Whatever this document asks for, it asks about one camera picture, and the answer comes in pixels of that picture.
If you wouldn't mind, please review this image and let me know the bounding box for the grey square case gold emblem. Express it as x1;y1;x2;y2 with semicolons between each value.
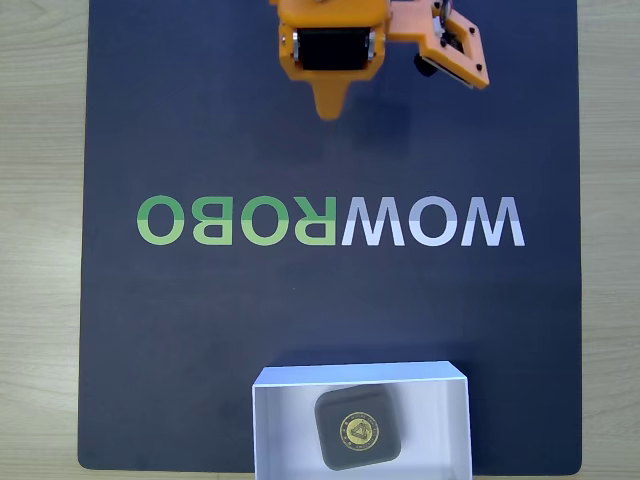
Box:
313;383;403;473

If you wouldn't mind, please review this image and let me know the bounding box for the dark mat with WOWROBO print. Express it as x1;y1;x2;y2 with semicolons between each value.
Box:
77;0;584;474

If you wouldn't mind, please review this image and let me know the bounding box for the white cardboard box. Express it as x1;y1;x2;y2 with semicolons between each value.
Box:
251;359;475;480

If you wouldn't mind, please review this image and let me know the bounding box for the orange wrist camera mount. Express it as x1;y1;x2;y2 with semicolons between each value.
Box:
386;0;491;93

